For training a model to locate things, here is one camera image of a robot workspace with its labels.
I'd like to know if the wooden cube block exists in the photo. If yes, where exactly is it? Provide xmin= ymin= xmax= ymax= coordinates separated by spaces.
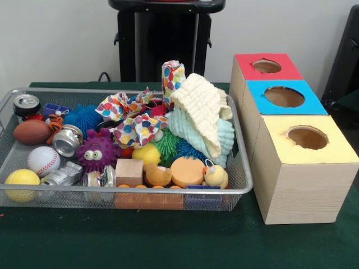
xmin=116 ymin=159 xmax=144 ymax=187

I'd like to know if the large green spiky ball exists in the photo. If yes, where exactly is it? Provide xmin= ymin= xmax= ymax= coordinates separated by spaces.
xmin=153 ymin=128 xmax=181 ymax=168

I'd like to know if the orange foam duck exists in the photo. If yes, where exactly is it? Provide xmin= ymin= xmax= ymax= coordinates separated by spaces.
xmin=145 ymin=156 xmax=206 ymax=188

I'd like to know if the crushed clear plastic bottle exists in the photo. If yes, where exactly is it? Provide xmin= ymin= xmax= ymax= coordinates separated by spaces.
xmin=40 ymin=161 xmax=83 ymax=187

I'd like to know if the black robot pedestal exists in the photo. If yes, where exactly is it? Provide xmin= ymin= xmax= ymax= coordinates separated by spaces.
xmin=108 ymin=0 xmax=226 ymax=84

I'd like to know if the brown toy football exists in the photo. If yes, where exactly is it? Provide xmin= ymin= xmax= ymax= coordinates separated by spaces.
xmin=13 ymin=120 xmax=52 ymax=146

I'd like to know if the small yellow rubber duck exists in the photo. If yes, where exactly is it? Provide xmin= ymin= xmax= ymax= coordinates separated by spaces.
xmin=202 ymin=161 xmax=229 ymax=189

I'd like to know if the purple googly-eyed monster toy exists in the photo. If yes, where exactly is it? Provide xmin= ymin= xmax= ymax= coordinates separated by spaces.
xmin=76 ymin=128 xmax=122 ymax=174

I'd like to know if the mint green cloth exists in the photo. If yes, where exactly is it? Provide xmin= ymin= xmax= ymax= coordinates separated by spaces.
xmin=165 ymin=108 xmax=235 ymax=168

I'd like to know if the small yellow ball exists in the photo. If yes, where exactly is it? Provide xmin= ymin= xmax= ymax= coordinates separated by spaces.
xmin=132 ymin=143 xmax=162 ymax=168

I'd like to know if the shallow clear mesh bin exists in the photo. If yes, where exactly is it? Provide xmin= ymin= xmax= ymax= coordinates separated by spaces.
xmin=0 ymin=87 xmax=253 ymax=212

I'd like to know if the white baseball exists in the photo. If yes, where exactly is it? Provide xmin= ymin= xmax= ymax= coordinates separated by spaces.
xmin=27 ymin=146 xmax=61 ymax=178

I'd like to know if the black chair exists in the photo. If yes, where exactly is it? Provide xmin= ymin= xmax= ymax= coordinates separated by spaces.
xmin=325 ymin=6 xmax=359 ymax=110

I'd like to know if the multicolour polka dot cloth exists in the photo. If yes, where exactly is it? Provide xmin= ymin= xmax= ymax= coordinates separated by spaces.
xmin=95 ymin=87 xmax=169 ymax=149
xmin=161 ymin=61 xmax=186 ymax=107

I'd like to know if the upright dark soda can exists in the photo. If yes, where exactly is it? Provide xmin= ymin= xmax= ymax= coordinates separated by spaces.
xmin=13 ymin=94 xmax=42 ymax=118

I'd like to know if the crushed silver can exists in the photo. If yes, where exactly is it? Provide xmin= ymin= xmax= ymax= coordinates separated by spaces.
xmin=52 ymin=124 xmax=84 ymax=158

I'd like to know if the orange toy brick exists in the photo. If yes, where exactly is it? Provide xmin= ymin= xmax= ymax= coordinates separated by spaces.
xmin=115 ymin=184 xmax=185 ymax=210

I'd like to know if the open-top silver can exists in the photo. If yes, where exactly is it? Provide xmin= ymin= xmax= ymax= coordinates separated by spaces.
xmin=82 ymin=165 xmax=117 ymax=188

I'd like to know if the wooden box with three holes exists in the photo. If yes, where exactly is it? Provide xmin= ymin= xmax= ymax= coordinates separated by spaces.
xmin=230 ymin=53 xmax=359 ymax=225

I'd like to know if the cream knit cloth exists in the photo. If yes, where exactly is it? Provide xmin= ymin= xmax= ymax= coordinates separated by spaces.
xmin=170 ymin=73 xmax=233 ymax=159

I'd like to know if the blue spiky ball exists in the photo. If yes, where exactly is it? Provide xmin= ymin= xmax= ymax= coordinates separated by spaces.
xmin=175 ymin=138 xmax=207 ymax=164
xmin=63 ymin=104 xmax=104 ymax=137

